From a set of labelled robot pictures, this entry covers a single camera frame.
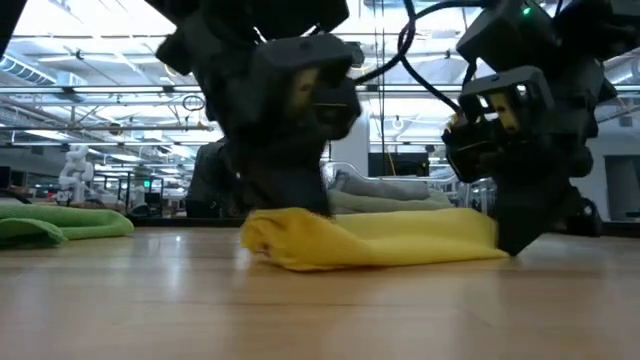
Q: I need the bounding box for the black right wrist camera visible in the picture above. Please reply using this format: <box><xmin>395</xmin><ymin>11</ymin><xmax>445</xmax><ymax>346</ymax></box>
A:
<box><xmin>458</xmin><ymin>66</ymin><xmax>555</xmax><ymax>135</ymax></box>

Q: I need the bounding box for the yellow towel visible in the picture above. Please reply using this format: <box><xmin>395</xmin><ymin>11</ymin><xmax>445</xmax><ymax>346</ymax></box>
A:
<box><xmin>239</xmin><ymin>207</ymin><xmax>510</xmax><ymax>273</ymax></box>

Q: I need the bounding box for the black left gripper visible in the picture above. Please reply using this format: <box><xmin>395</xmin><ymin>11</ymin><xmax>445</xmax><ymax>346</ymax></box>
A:
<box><xmin>144</xmin><ymin>0</ymin><xmax>362</xmax><ymax>217</ymax></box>

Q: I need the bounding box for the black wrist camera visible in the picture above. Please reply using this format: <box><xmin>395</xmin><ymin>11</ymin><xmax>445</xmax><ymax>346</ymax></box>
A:
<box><xmin>458</xmin><ymin>66</ymin><xmax>555</xmax><ymax>135</ymax></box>
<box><xmin>252</xmin><ymin>33</ymin><xmax>355</xmax><ymax>129</ymax></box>

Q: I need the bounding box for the person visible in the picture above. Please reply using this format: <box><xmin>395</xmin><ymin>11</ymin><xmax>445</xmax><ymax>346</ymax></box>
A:
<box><xmin>185</xmin><ymin>139</ymin><xmax>241</xmax><ymax>219</ymax></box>

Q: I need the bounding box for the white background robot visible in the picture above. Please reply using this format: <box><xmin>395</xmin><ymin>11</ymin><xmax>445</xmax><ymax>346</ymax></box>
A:
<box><xmin>58</xmin><ymin>144</ymin><xmax>95</xmax><ymax>201</ymax></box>

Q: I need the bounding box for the pale green towel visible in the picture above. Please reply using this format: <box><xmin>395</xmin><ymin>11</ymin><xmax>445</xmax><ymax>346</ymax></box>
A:
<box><xmin>327</xmin><ymin>188</ymin><xmax>454</xmax><ymax>215</ymax></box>

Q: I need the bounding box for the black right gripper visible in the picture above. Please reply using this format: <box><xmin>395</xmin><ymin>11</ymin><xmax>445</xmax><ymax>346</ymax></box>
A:
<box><xmin>441</xmin><ymin>54</ymin><xmax>619</xmax><ymax>257</ymax></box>

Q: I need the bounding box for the blue-grey towel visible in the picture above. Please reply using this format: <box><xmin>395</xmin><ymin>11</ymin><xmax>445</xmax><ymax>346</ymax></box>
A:
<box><xmin>333</xmin><ymin>170</ymin><xmax>432</xmax><ymax>202</ymax></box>

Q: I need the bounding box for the clear plastic bin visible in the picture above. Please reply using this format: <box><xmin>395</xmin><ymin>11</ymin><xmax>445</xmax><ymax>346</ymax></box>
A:
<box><xmin>319</xmin><ymin>160</ymin><xmax>474</xmax><ymax>216</ymax></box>

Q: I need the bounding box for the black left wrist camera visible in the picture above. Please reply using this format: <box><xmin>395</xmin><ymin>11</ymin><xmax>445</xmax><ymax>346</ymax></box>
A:
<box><xmin>252</xmin><ymin>33</ymin><xmax>355</xmax><ymax>129</ymax></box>

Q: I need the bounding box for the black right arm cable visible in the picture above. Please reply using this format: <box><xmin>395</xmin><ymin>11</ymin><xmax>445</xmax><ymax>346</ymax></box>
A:
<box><xmin>352</xmin><ymin>0</ymin><xmax>496</xmax><ymax>114</ymax></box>

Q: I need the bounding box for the black background screen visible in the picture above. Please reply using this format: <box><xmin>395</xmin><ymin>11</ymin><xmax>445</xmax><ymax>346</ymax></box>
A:
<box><xmin>368</xmin><ymin>152</ymin><xmax>431</xmax><ymax>180</ymax></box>

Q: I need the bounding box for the bright green towel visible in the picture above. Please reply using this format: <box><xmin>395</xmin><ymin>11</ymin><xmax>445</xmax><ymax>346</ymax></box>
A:
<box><xmin>0</xmin><ymin>203</ymin><xmax>135</xmax><ymax>249</ymax></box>

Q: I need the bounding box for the black metal table frame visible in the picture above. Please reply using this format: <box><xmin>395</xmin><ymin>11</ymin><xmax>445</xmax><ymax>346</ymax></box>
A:
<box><xmin>127</xmin><ymin>214</ymin><xmax>640</xmax><ymax>239</ymax></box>

